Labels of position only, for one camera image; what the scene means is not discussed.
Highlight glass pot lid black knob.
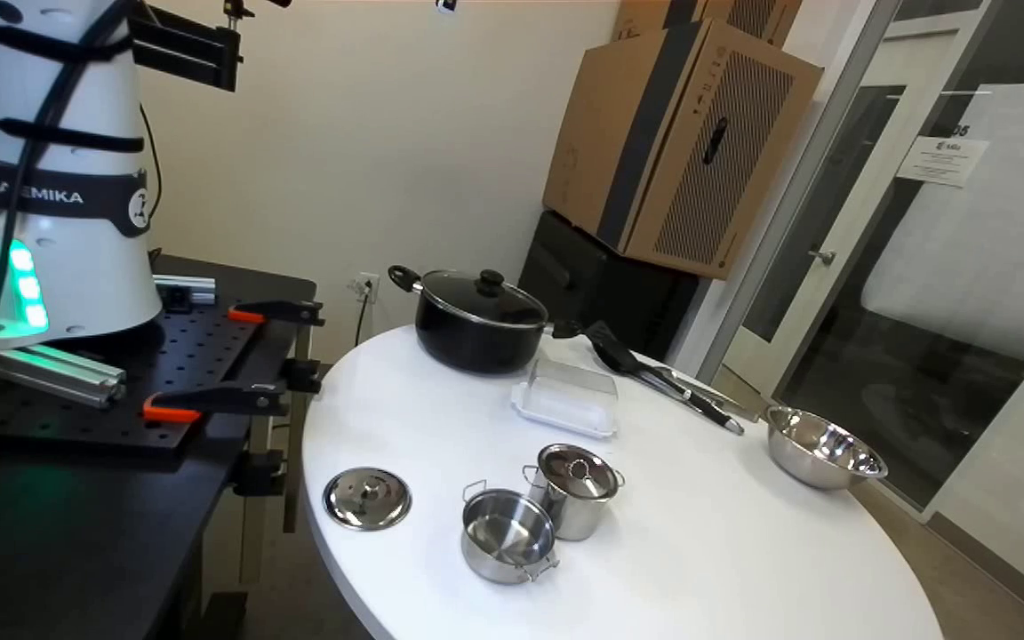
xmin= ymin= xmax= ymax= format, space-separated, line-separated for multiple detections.
xmin=413 ymin=268 xmax=552 ymax=332

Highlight small flat steel lid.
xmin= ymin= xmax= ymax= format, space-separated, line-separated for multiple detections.
xmin=320 ymin=465 xmax=418 ymax=532

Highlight black cooking pot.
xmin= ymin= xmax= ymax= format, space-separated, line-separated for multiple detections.
xmin=389 ymin=259 xmax=556 ymax=380

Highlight black spatula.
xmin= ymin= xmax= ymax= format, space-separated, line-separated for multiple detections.
xmin=584 ymin=317 xmax=748 ymax=438

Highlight tall small steel lidded pot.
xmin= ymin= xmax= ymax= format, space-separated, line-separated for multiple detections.
xmin=518 ymin=441 xmax=630 ymax=547

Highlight low small open steel pot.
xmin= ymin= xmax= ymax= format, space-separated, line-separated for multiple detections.
xmin=458 ymin=477 xmax=566 ymax=589

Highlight large cardboard box black stripe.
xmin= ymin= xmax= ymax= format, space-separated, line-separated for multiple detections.
xmin=541 ymin=16 xmax=828 ymax=284

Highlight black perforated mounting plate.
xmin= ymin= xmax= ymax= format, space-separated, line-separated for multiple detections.
xmin=0 ymin=309 xmax=266 ymax=450

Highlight steel mixing bowl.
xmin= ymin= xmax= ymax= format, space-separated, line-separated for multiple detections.
xmin=765 ymin=401 xmax=894 ymax=494

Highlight small cardboard box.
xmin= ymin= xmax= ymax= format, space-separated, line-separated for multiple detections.
xmin=612 ymin=0 xmax=808 ymax=49

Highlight white door sign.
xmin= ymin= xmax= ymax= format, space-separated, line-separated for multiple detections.
xmin=895 ymin=132 xmax=992 ymax=190

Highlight black robot cart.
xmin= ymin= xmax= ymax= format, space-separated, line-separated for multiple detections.
xmin=0 ymin=252 xmax=320 ymax=640

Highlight black-handled metal tongs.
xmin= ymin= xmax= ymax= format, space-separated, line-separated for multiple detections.
xmin=630 ymin=348 xmax=767 ymax=418

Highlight black clamp orange handle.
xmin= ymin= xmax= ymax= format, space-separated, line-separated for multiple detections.
xmin=226 ymin=297 xmax=331 ymax=334
xmin=138 ymin=375 xmax=297 ymax=431

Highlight aluminium rail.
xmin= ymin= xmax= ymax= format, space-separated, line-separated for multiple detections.
xmin=0 ymin=332 xmax=132 ymax=413

